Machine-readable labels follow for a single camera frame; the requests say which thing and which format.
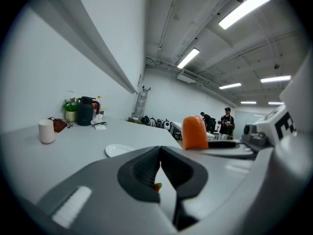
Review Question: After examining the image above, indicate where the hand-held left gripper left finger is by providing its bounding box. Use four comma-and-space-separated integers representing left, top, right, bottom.
36, 145, 162, 235

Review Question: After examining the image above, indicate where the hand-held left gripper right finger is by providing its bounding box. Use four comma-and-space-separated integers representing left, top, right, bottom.
159, 145, 274, 231

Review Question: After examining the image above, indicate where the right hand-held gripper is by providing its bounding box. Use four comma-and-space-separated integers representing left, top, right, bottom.
207, 48, 313, 212

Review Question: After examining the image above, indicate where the white plate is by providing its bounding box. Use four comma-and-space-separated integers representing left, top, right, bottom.
105, 143, 135, 158

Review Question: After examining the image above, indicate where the white paper slip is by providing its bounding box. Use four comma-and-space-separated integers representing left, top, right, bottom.
90, 121, 109, 131

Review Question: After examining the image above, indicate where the black kettle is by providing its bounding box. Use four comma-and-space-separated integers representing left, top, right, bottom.
77, 96, 101, 127

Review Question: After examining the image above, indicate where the dark red pouch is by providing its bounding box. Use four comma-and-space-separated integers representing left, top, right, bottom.
47, 117, 67, 133

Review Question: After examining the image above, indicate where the pale cup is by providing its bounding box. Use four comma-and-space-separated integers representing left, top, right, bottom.
38, 119, 56, 145

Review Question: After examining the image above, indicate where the row of backpacks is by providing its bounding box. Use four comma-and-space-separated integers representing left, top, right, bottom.
140, 115, 172, 130

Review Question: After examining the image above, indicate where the small potted plant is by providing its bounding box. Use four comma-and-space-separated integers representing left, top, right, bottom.
63, 97, 80, 122

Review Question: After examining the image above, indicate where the white air conditioner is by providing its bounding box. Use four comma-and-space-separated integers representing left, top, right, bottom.
176, 70, 198, 84

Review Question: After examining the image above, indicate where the metal ladder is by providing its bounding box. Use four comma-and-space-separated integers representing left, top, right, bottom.
132, 85, 151, 120

